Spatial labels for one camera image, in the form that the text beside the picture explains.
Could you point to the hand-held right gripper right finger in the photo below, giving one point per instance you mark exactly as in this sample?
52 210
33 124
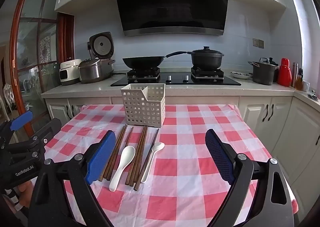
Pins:
220 159

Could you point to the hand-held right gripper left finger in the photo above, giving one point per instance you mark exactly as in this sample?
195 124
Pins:
100 156

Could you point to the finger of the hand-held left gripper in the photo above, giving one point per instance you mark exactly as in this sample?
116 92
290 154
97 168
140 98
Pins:
22 120
47 131

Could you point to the white ceramic spoon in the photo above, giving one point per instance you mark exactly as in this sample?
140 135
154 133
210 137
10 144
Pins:
158 146
128 155

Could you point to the bunch of wooden chopsticks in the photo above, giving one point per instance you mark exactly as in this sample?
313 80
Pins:
138 154

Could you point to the white perforated plastic basket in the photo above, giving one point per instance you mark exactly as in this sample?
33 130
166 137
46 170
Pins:
143 106

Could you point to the person's left hand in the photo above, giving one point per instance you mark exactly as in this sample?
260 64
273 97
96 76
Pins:
25 194

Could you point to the red white checked tablecloth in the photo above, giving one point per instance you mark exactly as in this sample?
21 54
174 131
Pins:
190 141

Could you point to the white small kitchen appliance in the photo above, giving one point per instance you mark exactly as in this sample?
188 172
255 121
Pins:
70 71

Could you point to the silver rice cooker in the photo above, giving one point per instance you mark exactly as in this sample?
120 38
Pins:
95 71

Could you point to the red wooden glass door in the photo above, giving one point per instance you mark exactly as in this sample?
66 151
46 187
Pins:
17 41

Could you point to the plate with food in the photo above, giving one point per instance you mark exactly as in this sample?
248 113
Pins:
240 75

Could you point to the black glass gas hob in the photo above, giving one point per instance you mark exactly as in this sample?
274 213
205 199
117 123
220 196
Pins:
175 80

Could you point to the grey stock pot with lid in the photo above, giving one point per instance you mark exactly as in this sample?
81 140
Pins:
262 74

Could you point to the black pot with lid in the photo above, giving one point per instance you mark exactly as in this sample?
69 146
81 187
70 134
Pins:
205 60

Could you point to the black wok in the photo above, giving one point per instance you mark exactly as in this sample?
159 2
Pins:
142 63

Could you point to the red thermos jug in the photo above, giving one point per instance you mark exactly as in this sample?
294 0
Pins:
284 74

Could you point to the cooking oil bottle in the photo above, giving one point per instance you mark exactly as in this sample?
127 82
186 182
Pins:
299 83

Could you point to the white cup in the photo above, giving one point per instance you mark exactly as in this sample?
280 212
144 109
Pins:
306 87

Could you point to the steel thermos bottle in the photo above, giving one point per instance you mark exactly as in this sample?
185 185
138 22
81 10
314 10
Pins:
295 74

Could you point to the bright window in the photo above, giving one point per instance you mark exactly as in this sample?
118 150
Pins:
307 29

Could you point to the black range hood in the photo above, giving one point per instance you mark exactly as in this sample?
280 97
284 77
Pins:
170 4

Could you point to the wall switch plate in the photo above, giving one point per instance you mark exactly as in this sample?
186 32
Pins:
258 43

